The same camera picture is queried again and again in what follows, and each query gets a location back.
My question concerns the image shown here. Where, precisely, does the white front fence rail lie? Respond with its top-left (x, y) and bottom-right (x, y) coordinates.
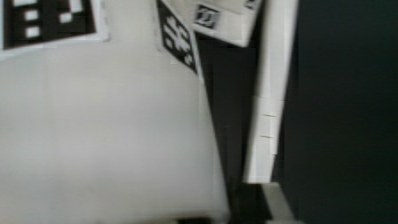
top-left (244, 0), bottom-right (300, 184)

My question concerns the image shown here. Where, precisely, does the white lamp base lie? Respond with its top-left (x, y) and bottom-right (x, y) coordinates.
top-left (192, 0), bottom-right (263, 47)

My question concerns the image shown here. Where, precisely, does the white lamp shade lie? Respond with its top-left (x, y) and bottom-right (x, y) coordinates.
top-left (0, 0), bottom-right (229, 224)

